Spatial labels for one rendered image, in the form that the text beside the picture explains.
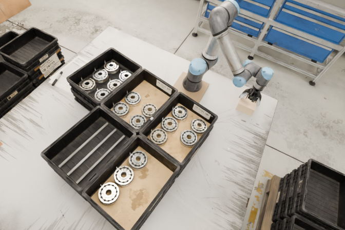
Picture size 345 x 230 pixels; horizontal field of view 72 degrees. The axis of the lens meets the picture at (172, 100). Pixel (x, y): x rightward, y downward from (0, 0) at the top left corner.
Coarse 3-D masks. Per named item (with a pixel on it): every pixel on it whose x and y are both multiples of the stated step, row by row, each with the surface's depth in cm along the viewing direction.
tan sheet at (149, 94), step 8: (144, 80) 166; (136, 88) 160; (144, 88) 161; (152, 88) 162; (144, 96) 158; (152, 96) 158; (160, 96) 159; (168, 96) 160; (144, 104) 154; (160, 104) 155; (136, 112) 149; (128, 120) 146
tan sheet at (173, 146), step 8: (192, 112) 154; (160, 128) 145; (184, 128) 146; (168, 136) 142; (176, 136) 143; (200, 136) 145; (168, 144) 139; (176, 144) 140; (168, 152) 136; (176, 152) 137; (184, 152) 137
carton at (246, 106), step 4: (244, 96) 174; (240, 100) 172; (244, 100) 172; (248, 100) 172; (240, 104) 170; (244, 104) 170; (248, 104) 170; (252, 104) 171; (256, 104) 171; (236, 108) 175; (240, 108) 173; (244, 108) 171; (248, 108) 169; (252, 108) 168; (244, 112) 174; (248, 112) 172; (252, 112) 170
